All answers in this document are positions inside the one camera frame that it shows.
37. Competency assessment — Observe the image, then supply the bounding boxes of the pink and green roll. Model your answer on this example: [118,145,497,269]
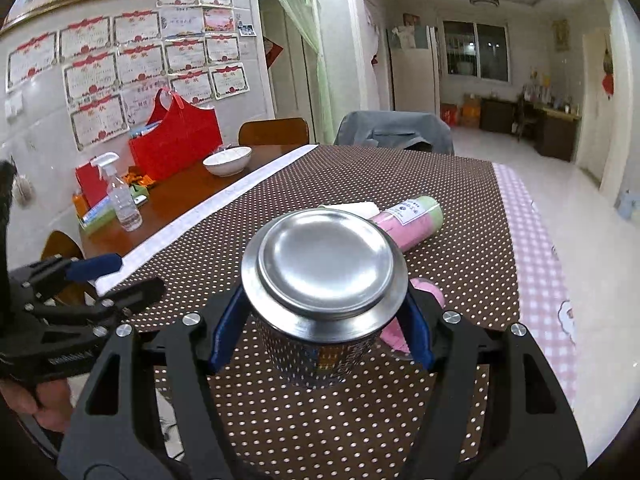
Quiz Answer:
[367,194,445,253]

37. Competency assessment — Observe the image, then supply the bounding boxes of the wooden chair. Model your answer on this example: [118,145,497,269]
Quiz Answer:
[39,230,99,307]
[238,117,311,147]

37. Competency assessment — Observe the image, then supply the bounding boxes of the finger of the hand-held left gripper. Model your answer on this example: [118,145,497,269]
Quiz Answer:
[27,277,166,337]
[7,253,124,307]

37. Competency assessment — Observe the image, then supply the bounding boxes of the blue water jug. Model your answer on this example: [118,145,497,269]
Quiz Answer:
[615,189,640,221]

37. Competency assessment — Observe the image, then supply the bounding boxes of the white bowl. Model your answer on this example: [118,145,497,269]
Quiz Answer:
[202,146,252,178]

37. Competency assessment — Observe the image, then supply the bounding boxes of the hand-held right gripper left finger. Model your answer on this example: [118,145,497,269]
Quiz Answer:
[57,287,253,480]

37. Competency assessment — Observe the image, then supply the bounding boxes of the green tray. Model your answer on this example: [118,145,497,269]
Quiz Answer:
[76,195,122,237]

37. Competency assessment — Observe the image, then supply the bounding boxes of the white refrigerator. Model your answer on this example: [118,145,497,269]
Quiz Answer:
[387,24,442,114]

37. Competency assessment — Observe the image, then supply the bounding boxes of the stainless steel cup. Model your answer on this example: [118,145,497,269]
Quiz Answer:
[241,208,410,390]

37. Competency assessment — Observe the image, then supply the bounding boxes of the pink checked tablecloth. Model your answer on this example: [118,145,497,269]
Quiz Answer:
[487,162,582,413]

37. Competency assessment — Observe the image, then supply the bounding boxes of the orange snack packets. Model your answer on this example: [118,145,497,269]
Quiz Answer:
[122,172,157,190]

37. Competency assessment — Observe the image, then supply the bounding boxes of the red hanging ornament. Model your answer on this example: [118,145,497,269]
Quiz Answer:
[601,46,616,97]

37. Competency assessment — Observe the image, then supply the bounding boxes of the pink plastic object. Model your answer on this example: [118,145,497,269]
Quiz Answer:
[381,277,447,361]

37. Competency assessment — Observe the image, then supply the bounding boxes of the wall of award certificates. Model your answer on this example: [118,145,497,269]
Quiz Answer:
[6,0,252,152]

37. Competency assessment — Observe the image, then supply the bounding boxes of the brown cardboard box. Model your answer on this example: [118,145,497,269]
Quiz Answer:
[460,94,482,129]

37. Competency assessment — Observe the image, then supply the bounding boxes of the dark wooden cabinet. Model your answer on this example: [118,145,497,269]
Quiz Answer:
[480,95,582,162]

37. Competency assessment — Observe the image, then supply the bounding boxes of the clear spray bottle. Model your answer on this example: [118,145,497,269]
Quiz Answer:
[91,152,144,233]

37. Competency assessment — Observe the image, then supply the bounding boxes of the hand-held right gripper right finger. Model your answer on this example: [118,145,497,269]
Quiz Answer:
[400,280,588,480]

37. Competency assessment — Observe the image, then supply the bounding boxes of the green curtain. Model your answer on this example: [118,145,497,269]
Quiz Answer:
[252,0,334,144]

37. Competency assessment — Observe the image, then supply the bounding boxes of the person's left hand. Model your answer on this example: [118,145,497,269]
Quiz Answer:
[0,376,83,434]

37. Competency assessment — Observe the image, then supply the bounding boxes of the window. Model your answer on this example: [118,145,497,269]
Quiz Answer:
[442,20,511,82]

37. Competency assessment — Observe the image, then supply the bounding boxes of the small framed wall picture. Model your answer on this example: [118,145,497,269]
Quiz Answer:
[552,19,571,52]

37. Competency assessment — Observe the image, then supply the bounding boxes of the white folded paper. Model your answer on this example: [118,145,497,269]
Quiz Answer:
[317,201,382,222]

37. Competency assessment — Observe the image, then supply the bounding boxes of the red felt bag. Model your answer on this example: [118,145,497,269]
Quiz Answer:
[128,87,224,182]

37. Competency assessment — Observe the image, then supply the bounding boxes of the chair with grey jacket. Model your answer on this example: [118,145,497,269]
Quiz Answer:
[333,110,455,156]

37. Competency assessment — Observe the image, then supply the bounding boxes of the brown polka dot tablecloth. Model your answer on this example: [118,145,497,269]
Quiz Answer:
[95,144,523,480]

